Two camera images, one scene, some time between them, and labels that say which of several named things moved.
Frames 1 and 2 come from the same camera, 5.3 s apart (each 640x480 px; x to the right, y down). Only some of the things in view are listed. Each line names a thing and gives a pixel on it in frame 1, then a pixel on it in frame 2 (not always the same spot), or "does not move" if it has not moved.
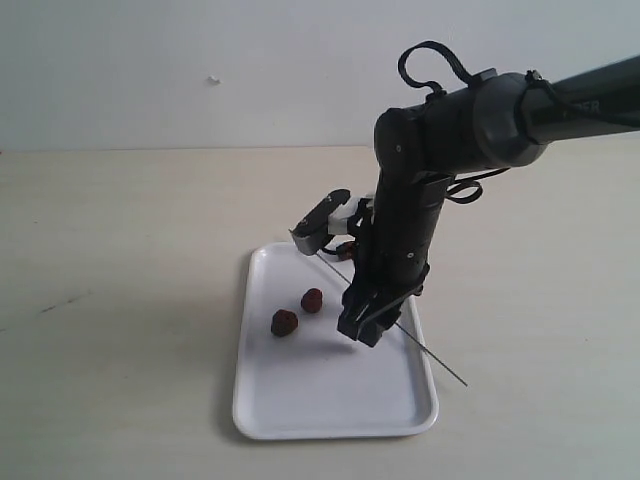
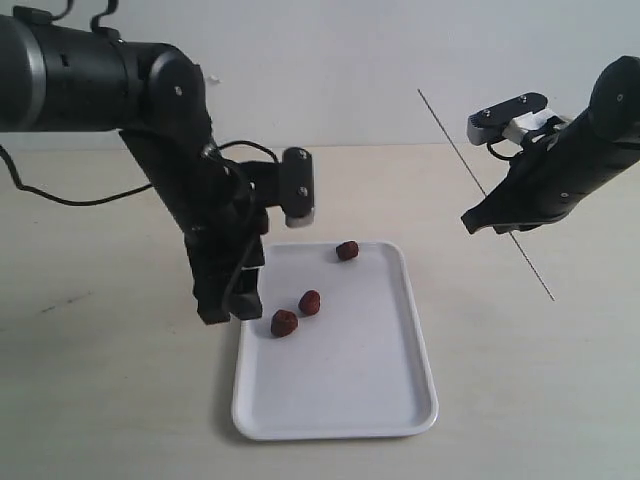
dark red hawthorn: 311,300 does not move
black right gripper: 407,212 to 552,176
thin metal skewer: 435,357 to 485,193
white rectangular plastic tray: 316,383 does not move
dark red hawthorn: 284,322 does not move
